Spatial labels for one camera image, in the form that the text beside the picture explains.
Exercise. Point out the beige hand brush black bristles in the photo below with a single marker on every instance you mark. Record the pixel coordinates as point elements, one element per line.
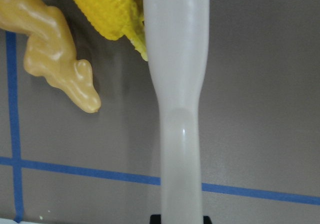
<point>177,40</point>

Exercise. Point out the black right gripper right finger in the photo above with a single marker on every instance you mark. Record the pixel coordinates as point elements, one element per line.
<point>207,220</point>

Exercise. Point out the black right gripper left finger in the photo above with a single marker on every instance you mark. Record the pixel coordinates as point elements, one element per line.
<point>155,219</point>

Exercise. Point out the tan toy ginger root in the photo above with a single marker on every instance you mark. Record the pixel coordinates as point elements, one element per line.
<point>50,50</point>

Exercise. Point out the yellow toy corn cob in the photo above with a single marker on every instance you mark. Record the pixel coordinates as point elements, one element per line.
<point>114,19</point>

